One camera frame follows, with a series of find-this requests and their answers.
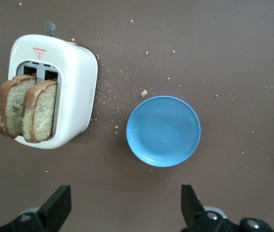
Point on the blue plate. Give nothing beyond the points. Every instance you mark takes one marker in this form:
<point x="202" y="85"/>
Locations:
<point x="163" y="131"/>

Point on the brown tablecloth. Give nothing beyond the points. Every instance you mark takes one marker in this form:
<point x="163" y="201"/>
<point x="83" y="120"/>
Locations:
<point x="212" y="48"/>

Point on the large bread crumb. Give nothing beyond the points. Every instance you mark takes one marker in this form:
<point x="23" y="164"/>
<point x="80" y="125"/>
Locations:
<point x="144" y="93"/>

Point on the white toaster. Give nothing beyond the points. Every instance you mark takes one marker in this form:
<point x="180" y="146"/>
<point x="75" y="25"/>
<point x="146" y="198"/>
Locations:
<point x="79" y="84"/>

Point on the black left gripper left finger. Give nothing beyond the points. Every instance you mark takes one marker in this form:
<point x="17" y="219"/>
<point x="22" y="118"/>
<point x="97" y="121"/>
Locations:
<point x="54" y="210"/>

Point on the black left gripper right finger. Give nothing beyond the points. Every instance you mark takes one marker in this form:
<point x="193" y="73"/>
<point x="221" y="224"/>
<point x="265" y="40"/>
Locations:
<point x="192" y="212"/>

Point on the brown bread slice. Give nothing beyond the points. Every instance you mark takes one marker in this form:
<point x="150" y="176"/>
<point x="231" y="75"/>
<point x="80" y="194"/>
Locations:
<point x="10" y="108"/>
<point x="42" y="111"/>

